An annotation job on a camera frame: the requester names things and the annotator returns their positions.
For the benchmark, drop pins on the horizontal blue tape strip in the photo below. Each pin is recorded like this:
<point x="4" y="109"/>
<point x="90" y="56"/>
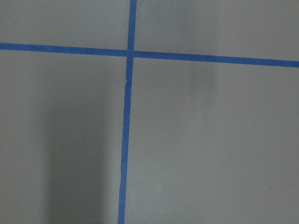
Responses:
<point x="148" y="55"/>

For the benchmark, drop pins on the vertical blue tape strip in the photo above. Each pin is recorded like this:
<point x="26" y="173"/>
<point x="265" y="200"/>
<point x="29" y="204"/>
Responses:
<point x="126" y="111"/>

